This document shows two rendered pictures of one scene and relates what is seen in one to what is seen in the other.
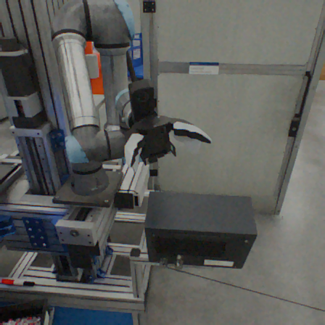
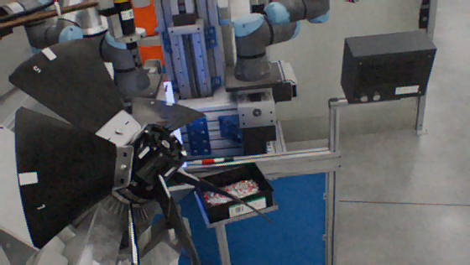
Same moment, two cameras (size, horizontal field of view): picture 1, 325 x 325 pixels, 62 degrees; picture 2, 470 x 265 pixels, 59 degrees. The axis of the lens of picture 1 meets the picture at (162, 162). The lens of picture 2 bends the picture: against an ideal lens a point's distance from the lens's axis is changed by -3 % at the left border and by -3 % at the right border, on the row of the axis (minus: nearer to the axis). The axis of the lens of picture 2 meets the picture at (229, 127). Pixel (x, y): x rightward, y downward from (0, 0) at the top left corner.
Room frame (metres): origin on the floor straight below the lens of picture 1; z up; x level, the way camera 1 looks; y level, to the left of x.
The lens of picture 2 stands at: (-0.70, 0.50, 1.69)
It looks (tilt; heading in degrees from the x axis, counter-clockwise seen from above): 29 degrees down; 357
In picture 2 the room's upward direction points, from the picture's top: 7 degrees counter-clockwise
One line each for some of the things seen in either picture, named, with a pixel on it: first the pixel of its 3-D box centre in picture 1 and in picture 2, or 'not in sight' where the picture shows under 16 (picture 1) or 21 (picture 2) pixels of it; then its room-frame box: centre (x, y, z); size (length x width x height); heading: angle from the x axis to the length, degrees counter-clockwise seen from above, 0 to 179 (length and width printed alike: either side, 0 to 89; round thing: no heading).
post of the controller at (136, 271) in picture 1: (137, 274); (333, 125); (0.53, 0.08, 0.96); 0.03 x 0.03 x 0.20; 85
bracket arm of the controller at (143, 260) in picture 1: (170, 258); (364, 101); (0.52, -0.02, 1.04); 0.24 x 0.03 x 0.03; 85
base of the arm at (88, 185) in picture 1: (88, 174); (252, 62); (0.89, 0.29, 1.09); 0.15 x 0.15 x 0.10
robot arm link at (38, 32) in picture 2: not in sight; (42, 37); (0.78, 1.02, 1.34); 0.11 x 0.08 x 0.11; 58
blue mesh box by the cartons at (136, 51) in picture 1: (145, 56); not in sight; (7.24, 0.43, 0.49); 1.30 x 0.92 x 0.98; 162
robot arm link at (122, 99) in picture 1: (132, 107); not in sight; (0.69, 0.08, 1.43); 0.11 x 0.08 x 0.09; 19
